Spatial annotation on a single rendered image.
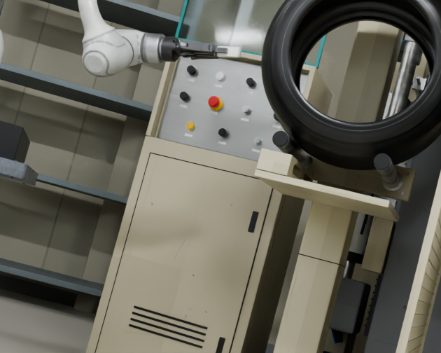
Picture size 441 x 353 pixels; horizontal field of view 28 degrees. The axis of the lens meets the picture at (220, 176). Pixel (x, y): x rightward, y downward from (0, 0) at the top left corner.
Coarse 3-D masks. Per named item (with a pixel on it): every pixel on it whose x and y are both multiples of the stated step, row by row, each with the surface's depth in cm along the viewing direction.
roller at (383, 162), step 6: (378, 156) 229; (384, 156) 229; (378, 162) 229; (384, 162) 228; (390, 162) 228; (378, 168) 229; (384, 168) 229; (390, 168) 231; (384, 174) 236; (390, 174) 238; (396, 174) 247; (384, 180) 248; (390, 180) 246; (396, 180) 252; (390, 186) 258; (396, 186) 261
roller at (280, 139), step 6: (276, 132) 237; (282, 132) 237; (276, 138) 237; (282, 138) 237; (288, 138) 237; (276, 144) 237; (282, 144) 236; (288, 144) 239; (294, 144) 245; (282, 150) 242; (288, 150) 243; (294, 150) 247; (300, 150) 254; (294, 156) 252; (300, 156) 256; (306, 156) 263; (300, 162) 262; (306, 162) 266
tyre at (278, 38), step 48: (288, 0) 244; (336, 0) 264; (384, 0) 262; (432, 0) 234; (288, 48) 239; (432, 48) 258; (288, 96) 237; (432, 96) 230; (336, 144) 234; (384, 144) 232
